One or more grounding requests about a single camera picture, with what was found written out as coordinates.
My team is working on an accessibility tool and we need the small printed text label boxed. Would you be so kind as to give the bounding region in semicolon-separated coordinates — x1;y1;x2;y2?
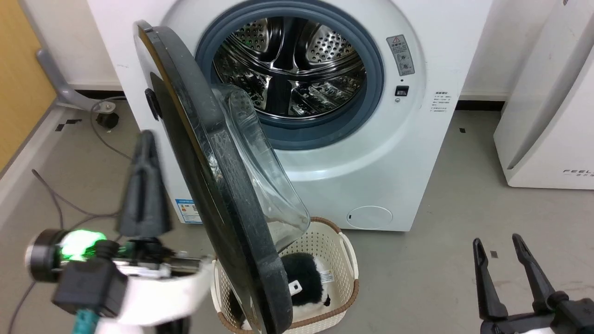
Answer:
431;91;451;113

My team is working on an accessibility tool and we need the steel washer drum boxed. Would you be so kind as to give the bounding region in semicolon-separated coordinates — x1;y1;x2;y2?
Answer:
213;16;367;119

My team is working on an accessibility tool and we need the blue energy label sticker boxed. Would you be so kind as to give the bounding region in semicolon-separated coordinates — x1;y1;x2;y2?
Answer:
175;199;203;225

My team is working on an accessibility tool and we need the teal braided cable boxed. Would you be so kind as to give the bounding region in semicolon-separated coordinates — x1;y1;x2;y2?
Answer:
71;308;99;334

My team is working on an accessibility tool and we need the white front-load washing machine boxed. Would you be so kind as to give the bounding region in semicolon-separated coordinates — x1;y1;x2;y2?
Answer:
87;0;493;232

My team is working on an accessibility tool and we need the grey warning sticker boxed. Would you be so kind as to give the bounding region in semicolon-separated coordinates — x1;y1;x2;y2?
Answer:
387;35;415;77

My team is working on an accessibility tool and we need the black and white plush toy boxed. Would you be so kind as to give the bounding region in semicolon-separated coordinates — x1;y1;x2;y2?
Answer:
230;252;334;331

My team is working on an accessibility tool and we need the white appliance with grey stripe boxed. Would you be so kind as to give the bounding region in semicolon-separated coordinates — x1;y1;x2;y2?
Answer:
493;0;594;190

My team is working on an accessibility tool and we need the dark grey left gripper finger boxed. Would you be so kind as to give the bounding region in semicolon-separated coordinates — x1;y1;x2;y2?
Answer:
116;130;173;238

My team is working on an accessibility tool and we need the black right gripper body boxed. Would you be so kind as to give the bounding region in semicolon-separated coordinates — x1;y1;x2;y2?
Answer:
480;291;594;334

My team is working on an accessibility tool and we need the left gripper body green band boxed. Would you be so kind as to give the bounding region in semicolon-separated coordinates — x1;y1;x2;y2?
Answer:
26;229;213;282

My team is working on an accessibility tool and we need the light wooden panel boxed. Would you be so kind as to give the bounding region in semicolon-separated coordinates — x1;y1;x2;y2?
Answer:
0;0;57;173

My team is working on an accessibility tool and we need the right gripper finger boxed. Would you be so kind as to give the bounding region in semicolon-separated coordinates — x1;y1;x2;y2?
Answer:
473;238;509;321
512;233;556;313

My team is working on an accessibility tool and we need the thin grey floor cable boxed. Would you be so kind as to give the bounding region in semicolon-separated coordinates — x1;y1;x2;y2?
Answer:
90;96;135;161
7;169;122;334

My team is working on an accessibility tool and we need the grey rubber door gasket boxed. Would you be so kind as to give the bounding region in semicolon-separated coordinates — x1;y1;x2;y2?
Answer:
195;0;386;150

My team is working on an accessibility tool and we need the cream perforated laundry basket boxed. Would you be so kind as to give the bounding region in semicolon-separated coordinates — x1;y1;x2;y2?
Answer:
210;217;360;334

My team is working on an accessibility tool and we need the black round washer door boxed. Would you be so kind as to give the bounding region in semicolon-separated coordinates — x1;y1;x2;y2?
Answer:
133;19;311;334

